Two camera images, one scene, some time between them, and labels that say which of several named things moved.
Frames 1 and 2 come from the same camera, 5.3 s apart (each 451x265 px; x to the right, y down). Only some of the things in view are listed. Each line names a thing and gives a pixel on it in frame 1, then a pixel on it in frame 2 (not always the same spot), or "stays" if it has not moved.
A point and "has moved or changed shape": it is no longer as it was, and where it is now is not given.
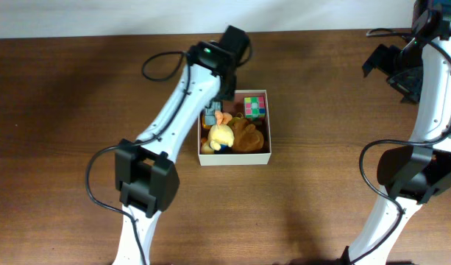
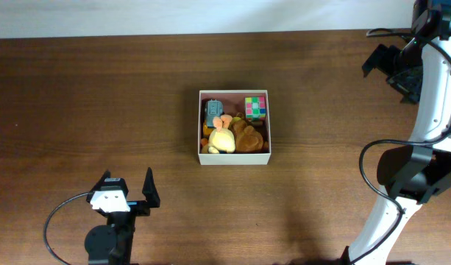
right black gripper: [381, 58] stays
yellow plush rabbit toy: [219, 134] has moved or changed shape
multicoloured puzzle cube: [254, 107] stays
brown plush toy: [246, 138] stays
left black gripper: [231, 90] -> [143, 207]
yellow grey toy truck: [208, 115] has moved or changed shape
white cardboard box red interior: [237, 107] stays
